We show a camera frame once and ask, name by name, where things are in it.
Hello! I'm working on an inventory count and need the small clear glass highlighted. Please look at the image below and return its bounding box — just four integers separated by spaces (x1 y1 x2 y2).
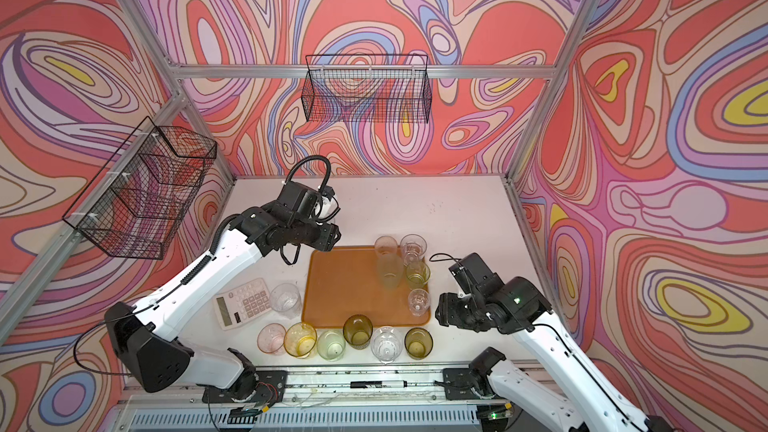
407 288 431 317

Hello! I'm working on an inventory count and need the light green ribbed glass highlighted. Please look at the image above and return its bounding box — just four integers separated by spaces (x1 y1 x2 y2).
405 260 431 290

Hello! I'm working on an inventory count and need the clear ribbed glass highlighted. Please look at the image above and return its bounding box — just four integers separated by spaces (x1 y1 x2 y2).
400 234 428 265

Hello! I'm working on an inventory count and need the frosted pink tumbler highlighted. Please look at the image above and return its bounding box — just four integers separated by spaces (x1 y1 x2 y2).
374 235 399 257

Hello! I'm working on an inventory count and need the clear stemmed glass front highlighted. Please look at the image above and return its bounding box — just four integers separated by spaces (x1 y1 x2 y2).
370 326 403 364

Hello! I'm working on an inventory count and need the frosted pale green tumbler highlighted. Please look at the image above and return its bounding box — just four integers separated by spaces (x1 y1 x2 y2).
377 253 404 289

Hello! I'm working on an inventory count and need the dark olive glass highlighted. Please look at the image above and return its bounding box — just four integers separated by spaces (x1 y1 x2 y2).
343 314 373 350

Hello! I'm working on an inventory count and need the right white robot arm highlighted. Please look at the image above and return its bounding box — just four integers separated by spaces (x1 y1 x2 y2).
430 253 673 431

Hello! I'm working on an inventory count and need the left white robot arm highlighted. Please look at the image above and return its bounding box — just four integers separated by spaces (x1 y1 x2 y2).
104 181 341 401

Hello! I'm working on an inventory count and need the orange rectangular tray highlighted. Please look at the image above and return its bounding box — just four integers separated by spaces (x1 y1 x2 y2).
301 246 430 329

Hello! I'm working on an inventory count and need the pink white calculator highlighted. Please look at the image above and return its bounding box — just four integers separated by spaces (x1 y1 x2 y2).
213 278 271 330

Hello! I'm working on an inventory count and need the yellow glass front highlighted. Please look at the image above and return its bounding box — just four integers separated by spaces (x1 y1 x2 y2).
283 322 317 359

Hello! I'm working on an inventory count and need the pink glass front left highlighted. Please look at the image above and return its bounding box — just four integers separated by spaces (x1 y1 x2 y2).
257 323 286 355

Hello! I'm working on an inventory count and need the light green glass front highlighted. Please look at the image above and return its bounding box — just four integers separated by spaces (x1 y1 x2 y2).
316 330 346 361

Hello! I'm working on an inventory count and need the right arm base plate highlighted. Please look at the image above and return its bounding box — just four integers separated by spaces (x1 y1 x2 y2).
441 367 498 401

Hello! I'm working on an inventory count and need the black pen on rail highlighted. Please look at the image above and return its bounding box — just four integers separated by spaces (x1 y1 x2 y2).
349 380 408 389

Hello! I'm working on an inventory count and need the back black wire basket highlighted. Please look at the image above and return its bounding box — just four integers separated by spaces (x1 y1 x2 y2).
301 52 432 124

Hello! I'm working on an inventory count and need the black wire basket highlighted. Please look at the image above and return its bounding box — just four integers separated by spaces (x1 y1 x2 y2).
62 117 218 260
301 52 432 124

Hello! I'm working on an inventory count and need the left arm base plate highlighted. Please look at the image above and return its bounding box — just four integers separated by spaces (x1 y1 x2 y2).
202 370 288 405

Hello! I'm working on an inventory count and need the left black wire basket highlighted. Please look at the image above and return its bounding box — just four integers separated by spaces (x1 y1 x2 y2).
62 117 218 260

